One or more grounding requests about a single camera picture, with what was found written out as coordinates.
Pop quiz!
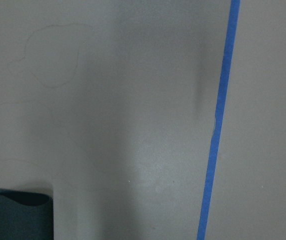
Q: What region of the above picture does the black mouse pad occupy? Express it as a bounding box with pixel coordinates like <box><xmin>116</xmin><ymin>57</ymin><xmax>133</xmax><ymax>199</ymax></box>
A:
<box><xmin>0</xmin><ymin>188</ymin><xmax>54</xmax><ymax>240</ymax></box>

